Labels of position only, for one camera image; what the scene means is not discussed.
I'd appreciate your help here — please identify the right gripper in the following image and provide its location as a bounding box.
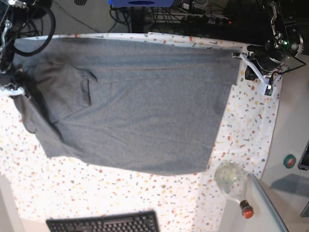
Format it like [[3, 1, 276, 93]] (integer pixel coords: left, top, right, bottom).
[[0, 65, 24, 89]]

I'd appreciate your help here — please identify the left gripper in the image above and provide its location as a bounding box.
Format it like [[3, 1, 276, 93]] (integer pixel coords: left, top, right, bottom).
[[245, 45, 285, 81]]

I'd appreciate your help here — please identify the grey t-shirt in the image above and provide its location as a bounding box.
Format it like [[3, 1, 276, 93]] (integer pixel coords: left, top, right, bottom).
[[14, 39, 239, 175]]

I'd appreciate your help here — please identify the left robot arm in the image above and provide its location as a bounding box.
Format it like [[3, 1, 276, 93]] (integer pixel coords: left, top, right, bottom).
[[247, 0, 306, 85]]

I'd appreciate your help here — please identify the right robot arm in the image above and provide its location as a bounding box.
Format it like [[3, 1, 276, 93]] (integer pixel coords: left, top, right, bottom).
[[0, 0, 56, 92]]

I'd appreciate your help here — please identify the black power strip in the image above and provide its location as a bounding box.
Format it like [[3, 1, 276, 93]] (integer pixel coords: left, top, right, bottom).
[[181, 14, 233, 25]]

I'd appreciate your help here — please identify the green and red tape roll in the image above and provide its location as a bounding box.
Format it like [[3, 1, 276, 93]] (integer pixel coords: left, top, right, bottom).
[[283, 154, 296, 169]]

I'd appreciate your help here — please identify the clear glass bottle red cap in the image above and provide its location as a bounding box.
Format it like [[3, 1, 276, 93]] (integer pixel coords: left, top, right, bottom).
[[214, 160, 254, 219]]

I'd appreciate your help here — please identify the dark phone on table edge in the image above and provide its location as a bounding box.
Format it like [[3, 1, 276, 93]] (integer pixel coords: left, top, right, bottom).
[[297, 143, 309, 171]]

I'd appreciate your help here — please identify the terrazzo patterned tablecloth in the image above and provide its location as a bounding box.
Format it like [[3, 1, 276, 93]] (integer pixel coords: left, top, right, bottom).
[[0, 33, 279, 232]]

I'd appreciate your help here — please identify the blue box with oval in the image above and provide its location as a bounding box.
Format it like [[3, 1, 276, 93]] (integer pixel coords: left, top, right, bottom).
[[107, 0, 181, 8]]

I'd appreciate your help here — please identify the black computer keyboard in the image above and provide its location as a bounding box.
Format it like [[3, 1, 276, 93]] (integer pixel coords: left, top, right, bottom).
[[46, 211, 160, 232]]

